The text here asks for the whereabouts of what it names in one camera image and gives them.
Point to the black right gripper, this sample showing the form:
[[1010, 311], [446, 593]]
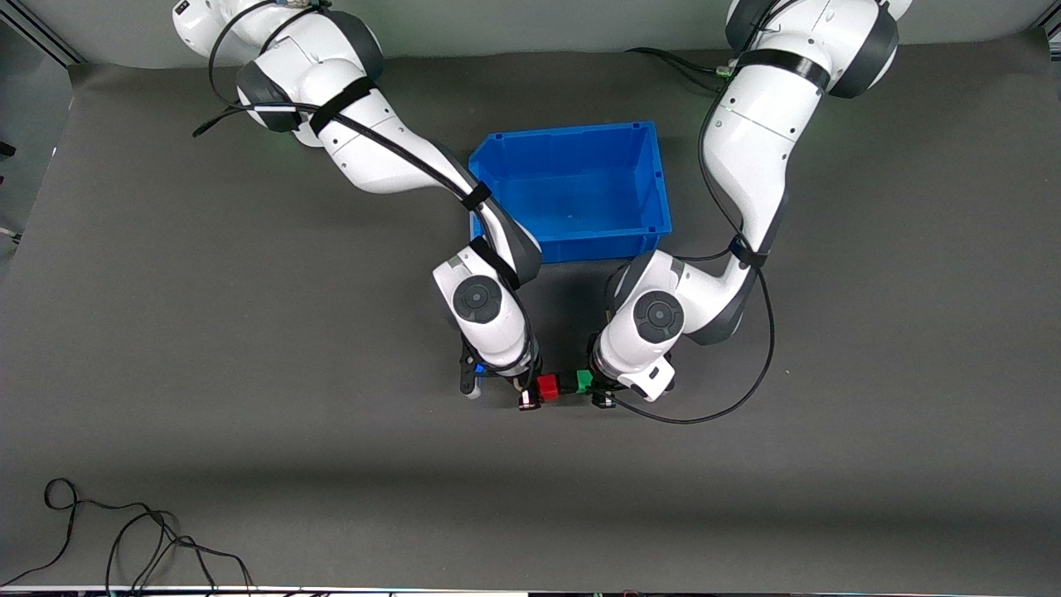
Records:
[[525, 385]]

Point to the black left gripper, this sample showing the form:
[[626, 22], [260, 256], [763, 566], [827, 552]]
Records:
[[603, 388]]

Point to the small green cube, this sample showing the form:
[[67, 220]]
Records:
[[584, 381]]

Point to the small red cube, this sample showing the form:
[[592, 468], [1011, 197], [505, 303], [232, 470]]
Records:
[[548, 387]]

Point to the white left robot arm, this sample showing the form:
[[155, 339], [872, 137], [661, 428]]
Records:
[[754, 141]]

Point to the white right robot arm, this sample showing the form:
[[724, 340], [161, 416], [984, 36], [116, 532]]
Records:
[[373, 157]]

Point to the small black cube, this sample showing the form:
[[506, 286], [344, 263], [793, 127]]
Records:
[[569, 384]]

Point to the blue plastic storage bin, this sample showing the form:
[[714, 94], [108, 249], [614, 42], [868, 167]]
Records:
[[580, 182]]

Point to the dark grey table mat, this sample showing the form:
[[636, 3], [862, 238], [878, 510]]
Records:
[[249, 373]]

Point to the aluminium frame rail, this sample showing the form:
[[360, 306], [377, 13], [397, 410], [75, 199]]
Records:
[[41, 33], [1051, 29]]

